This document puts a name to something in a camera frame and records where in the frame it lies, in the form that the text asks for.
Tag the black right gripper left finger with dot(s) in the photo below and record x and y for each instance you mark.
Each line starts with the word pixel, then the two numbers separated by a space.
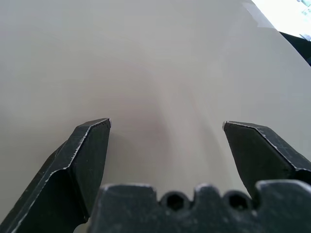
pixel 73 170

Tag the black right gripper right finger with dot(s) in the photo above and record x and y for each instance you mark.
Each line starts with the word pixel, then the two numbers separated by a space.
pixel 264 155

